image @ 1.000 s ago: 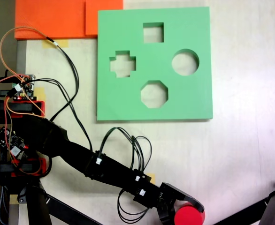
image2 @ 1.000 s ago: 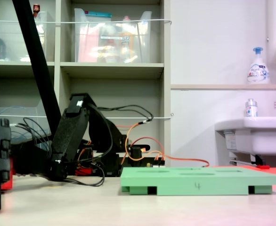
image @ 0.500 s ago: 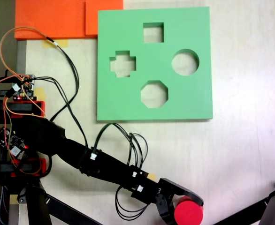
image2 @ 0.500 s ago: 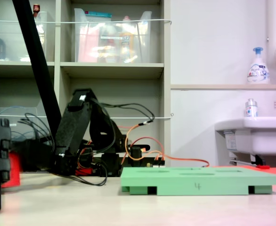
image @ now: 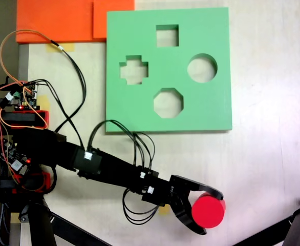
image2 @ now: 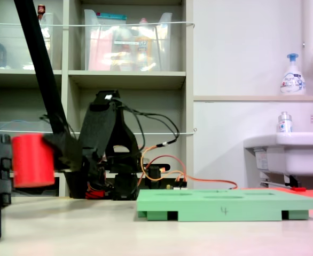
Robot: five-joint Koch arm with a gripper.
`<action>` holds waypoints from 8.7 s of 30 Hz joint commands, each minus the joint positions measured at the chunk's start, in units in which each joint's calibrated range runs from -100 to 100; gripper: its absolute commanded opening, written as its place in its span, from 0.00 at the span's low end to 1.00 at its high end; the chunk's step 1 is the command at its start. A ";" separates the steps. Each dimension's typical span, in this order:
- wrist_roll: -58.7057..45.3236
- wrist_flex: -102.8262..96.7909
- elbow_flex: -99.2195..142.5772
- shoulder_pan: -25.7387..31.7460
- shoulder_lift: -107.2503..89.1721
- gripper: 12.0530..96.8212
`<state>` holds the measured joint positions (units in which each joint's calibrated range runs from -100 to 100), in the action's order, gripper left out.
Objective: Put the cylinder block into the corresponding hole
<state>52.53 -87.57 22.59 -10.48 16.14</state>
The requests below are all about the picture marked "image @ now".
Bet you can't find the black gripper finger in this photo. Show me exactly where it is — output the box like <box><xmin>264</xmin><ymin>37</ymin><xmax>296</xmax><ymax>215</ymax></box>
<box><xmin>169</xmin><ymin>196</ymin><xmax>208</xmax><ymax>236</ymax></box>
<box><xmin>187</xmin><ymin>179</ymin><xmax>224</xmax><ymax>201</ymax></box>

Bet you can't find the red cylinder block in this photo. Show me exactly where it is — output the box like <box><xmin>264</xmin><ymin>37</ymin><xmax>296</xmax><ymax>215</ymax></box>
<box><xmin>191</xmin><ymin>192</ymin><xmax>227</xmax><ymax>229</ymax></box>

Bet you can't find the orange foam block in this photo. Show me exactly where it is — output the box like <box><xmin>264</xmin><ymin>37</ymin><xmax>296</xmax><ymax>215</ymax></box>
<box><xmin>15</xmin><ymin>0</ymin><xmax>135</xmax><ymax>44</ymax></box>

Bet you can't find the thick black tripod leg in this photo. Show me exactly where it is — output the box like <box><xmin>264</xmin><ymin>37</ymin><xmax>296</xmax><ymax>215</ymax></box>
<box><xmin>18</xmin><ymin>198</ymin><xmax>57</xmax><ymax>246</ymax></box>

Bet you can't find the green shape sorting board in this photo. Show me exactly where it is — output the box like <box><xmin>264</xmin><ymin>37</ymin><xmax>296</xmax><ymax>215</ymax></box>
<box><xmin>105</xmin><ymin>7</ymin><xmax>233</xmax><ymax>134</ymax></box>

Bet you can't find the dark circuit board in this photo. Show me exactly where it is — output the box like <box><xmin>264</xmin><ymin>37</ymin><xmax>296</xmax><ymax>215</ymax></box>
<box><xmin>0</xmin><ymin>138</ymin><xmax>32</xmax><ymax>177</ymax></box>

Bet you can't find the black gripper servo cable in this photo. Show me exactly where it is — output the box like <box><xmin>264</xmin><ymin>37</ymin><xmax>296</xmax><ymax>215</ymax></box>
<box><xmin>122</xmin><ymin>188</ymin><xmax>161</xmax><ymax>226</ymax></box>

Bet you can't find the black forearm servo cable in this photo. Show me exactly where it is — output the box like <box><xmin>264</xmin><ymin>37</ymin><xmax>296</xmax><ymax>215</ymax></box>
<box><xmin>87</xmin><ymin>119</ymin><xmax>156</xmax><ymax>177</ymax></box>

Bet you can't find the long black servo cable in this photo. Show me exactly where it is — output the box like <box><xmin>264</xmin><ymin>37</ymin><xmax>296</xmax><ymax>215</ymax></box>
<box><xmin>50</xmin><ymin>39</ymin><xmax>87</xmax><ymax>134</ymax></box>

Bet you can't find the orange servo cable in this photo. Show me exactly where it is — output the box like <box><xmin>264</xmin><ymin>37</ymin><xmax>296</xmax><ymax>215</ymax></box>
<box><xmin>0</xmin><ymin>29</ymin><xmax>62</xmax><ymax>89</ymax></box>

